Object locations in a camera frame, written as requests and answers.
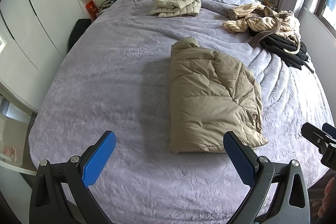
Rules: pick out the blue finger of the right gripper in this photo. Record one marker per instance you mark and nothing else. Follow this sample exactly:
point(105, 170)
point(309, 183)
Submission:
point(329, 129)

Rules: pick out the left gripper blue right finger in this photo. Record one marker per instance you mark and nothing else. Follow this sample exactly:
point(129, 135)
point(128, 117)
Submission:
point(255, 171)

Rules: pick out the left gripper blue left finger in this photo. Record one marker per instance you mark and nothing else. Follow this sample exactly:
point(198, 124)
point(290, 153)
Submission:
point(83, 171)

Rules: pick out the beige puffer jacket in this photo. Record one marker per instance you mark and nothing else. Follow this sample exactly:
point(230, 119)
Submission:
point(211, 93)

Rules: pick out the person's right hand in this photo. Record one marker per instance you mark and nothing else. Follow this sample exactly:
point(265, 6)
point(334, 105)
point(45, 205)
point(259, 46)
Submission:
point(327, 198)

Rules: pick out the black garment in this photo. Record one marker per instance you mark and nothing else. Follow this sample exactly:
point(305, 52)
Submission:
point(283, 48)

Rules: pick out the striped beige robe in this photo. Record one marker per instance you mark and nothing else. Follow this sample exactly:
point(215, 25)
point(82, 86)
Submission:
point(262, 18)

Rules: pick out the red box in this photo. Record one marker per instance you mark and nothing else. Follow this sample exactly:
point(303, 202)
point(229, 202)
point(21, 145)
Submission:
point(92, 9)

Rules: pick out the white wardrobe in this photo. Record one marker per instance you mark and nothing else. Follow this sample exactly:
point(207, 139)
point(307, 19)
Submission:
point(34, 43)

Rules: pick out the folded cream puffer jacket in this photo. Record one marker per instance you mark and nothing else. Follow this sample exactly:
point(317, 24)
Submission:
point(172, 8)

